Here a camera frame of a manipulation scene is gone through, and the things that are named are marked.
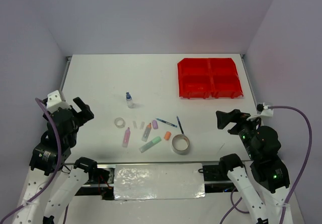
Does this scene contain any orange-tip grey highlighter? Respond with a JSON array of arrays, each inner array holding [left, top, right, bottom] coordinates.
[[141, 123, 151, 142]]

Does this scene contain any orange highlighter cap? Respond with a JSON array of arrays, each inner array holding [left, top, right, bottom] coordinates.
[[164, 131, 172, 140]]

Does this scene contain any pink highlighter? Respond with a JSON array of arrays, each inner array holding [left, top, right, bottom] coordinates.
[[122, 127, 131, 147]]

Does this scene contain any blue pen with label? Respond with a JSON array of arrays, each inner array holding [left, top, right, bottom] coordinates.
[[156, 118, 178, 128]]

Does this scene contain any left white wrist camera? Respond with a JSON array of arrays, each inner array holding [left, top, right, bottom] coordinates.
[[46, 90, 70, 113]]

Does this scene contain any red compartment bin tray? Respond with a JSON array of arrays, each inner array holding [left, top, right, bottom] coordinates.
[[177, 58, 244, 99]]

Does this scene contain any silver foil covered plate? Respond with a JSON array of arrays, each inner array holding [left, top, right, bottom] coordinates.
[[114, 163, 205, 200]]

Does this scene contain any dark blue pen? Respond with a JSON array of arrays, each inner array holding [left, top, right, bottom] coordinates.
[[176, 116, 184, 135]]

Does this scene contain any purple highlighter cap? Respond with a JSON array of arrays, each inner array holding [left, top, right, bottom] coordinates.
[[152, 120, 158, 129]]

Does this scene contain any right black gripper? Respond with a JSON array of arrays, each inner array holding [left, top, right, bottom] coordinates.
[[215, 107, 265, 158]]

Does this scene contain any green highlighter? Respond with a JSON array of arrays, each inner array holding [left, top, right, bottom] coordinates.
[[139, 136, 162, 153]]

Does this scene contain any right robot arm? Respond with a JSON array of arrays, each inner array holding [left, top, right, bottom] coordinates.
[[216, 109, 293, 223]]

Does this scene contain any clear blue-cap spray bottle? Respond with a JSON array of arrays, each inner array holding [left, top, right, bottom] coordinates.
[[126, 92, 134, 108]]

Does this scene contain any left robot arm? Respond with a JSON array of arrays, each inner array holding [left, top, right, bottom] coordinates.
[[1, 93, 99, 223]]

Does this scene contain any large silver tape roll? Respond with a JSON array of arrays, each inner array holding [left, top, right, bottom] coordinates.
[[171, 134, 190, 155]]

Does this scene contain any small clear tape roll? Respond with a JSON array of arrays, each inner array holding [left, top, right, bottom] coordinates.
[[114, 117, 126, 128]]

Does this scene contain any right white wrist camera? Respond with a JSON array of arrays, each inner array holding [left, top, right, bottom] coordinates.
[[247, 103, 274, 121]]

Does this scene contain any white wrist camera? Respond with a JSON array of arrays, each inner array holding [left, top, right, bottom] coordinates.
[[247, 103, 274, 121], [46, 90, 70, 113]]

